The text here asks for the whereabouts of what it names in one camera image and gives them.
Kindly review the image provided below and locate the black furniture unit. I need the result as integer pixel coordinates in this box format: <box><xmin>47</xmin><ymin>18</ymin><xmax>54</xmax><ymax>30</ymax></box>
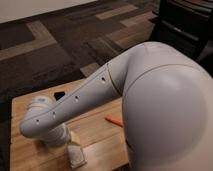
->
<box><xmin>148</xmin><ymin>0</ymin><xmax>213</xmax><ymax>61</ymax></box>

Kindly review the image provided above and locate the orange carrot toy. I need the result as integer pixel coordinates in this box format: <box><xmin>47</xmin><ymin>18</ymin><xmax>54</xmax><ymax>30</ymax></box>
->
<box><xmin>105</xmin><ymin>116</ymin><xmax>123</xmax><ymax>127</ymax></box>

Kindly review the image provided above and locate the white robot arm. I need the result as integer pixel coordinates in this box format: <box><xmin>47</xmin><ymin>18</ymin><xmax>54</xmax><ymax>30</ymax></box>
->
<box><xmin>20</xmin><ymin>41</ymin><xmax>213</xmax><ymax>171</ymax></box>

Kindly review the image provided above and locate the white sponge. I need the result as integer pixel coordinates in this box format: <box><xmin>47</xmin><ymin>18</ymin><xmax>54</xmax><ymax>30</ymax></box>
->
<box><xmin>67</xmin><ymin>144</ymin><xmax>86</xmax><ymax>169</ymax></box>

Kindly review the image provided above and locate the black smartphone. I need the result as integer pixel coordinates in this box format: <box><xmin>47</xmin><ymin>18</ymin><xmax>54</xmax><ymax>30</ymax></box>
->
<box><xmin>54</xmin><ymin>91</ymin><xmax>65</xmax><ymax>101</ymax></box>

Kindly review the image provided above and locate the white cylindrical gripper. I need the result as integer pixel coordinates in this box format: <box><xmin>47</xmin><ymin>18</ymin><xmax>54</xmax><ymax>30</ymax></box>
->
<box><xmin>41</xmin><ymin>124</ymin><xmax>80</xmax><ymax>147</ymax></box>

